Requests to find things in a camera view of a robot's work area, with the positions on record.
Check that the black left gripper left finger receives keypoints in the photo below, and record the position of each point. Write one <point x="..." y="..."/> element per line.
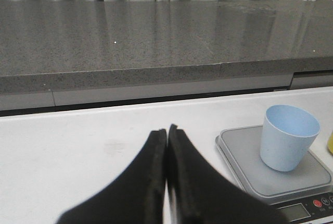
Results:
<point x="135" y="196"/>

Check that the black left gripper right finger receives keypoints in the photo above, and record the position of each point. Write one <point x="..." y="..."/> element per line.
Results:
<point x="199" y="194"/>

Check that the light blue plastic cup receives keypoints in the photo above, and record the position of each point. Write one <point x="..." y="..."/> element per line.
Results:
<point x="287" y="134"/>

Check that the yellow squeeze bottle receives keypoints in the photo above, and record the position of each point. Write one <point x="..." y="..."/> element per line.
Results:
<point x="330" y="143"/>

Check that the digital kitchen scale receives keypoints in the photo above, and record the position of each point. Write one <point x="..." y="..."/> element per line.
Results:
<point x="303" y="195"/>

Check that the grey stone counter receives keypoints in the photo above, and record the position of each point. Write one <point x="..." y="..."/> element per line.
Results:
<point x="59" y="56"/>

